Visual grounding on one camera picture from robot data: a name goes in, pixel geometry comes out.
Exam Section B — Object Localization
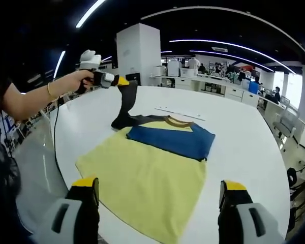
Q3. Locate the person's left hand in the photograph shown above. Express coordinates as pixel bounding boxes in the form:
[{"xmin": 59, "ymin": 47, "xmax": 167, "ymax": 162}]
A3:
[{"xmin": 66, "ymin": 70, "xmax": 95, "ymax": 92}]

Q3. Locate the curved ceiling light strip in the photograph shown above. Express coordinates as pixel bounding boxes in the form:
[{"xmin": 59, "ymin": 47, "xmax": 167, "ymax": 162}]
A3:
[{"xmin": 169, "ymin": 39, "xmax": 297, "ymax": 74}]

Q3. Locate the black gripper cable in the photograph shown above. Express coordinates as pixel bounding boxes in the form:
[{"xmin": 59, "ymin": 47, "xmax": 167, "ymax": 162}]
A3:
[{"xmin": 52, "ymin": 96, "xmax": 70, "ymax": 190}]

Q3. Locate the person's dark clothing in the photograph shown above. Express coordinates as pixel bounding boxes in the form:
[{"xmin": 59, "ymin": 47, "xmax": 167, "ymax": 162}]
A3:
[{"xmin": 0, "ymin": 76, "xmax": 22, "ymax": 229}]

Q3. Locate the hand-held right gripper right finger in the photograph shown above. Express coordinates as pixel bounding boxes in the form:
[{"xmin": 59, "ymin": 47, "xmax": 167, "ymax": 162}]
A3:
[{"xmin": 218, "ymin": 179, "xmax": 288, "ymax": 244}]

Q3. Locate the black waste bin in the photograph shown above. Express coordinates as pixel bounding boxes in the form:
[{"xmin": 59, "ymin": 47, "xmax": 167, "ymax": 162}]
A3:
[{"xmin": 286, "ymin": 167, "xmax": 298, "ymax": 190}]

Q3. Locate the white appliance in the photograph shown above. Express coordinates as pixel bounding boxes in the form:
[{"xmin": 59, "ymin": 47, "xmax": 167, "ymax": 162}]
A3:
[{"xmin": 167, "ymin": 60, "xmax": 182, "ymax": 77}]

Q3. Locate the white template strip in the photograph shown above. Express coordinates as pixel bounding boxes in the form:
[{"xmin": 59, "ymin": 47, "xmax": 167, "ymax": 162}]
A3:
[{"xmin": 154, "ymin": 106, "xmax": 206, "ymax": 120}]

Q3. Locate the black cabinet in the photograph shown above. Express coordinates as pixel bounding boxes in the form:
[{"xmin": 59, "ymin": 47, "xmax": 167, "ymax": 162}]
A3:
[{"xmin": 126, "ymin": 73, "xmax": 141, "ymax": 86}]

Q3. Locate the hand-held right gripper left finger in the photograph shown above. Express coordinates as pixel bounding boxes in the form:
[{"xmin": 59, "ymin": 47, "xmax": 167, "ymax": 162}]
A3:
[{"xmin": 32, "ymin": 177, "xmax": 100, "ymax": 244}]

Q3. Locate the white storage crate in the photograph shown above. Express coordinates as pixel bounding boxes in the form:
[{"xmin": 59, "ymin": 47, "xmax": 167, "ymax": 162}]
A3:
[{"xmin": 179, "ymin": 68, "xmax": 196, "ymax": 78}]

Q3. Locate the grey office chair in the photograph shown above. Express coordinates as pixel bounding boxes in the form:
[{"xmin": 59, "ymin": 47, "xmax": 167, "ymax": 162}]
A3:
[{"xmin": 272, "ymin": 104, "xmax": 300, "ymax": 147}]

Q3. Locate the yellow blue garment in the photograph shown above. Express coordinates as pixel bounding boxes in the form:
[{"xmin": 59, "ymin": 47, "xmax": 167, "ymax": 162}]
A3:
[{"xmin": 75, "ymin": 82, "xmax": 216, "ymax": 244}]

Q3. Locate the straight ceiling light strip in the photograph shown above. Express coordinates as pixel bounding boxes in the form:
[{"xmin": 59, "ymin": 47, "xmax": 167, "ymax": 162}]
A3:
[
  {"xmin": 53, "ymin": 50, "xmax": 66, "ymax": 78},
  {"xmin": 75, "ymin": 0, "xmax": 106, "ymax": 28}
]

